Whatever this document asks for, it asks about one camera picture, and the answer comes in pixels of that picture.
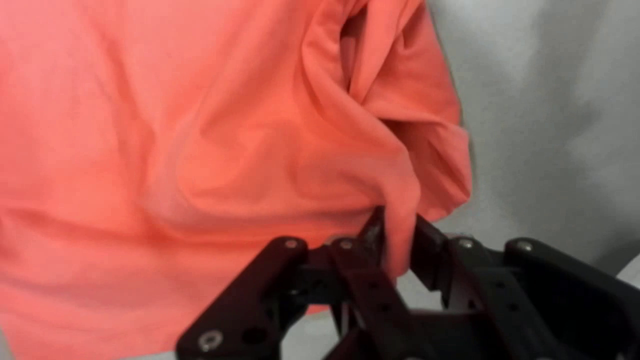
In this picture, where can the coral red sweatshirt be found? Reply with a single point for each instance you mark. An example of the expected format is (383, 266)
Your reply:
(167, 133)

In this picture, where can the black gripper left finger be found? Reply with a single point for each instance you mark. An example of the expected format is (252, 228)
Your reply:
(266, 300)

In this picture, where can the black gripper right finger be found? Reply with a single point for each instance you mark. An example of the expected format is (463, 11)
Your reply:
(533, 306)

